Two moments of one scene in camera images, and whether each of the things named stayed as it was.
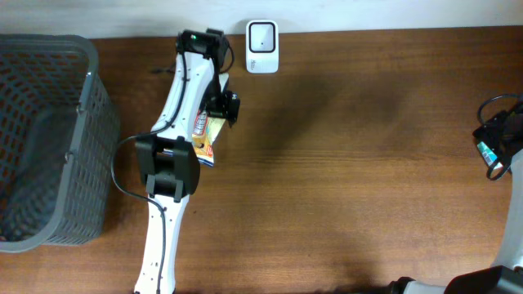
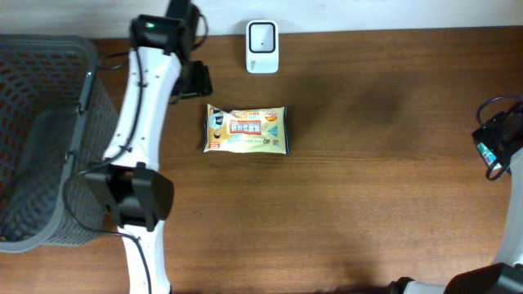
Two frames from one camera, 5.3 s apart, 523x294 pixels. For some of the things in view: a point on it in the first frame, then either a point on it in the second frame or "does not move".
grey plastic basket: [59, 142] does not move
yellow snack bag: [206, 130] -> [252, 130]
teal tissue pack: [489, 155] does not move
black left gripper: [227, 100] -> [205, 86]
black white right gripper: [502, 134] does not move
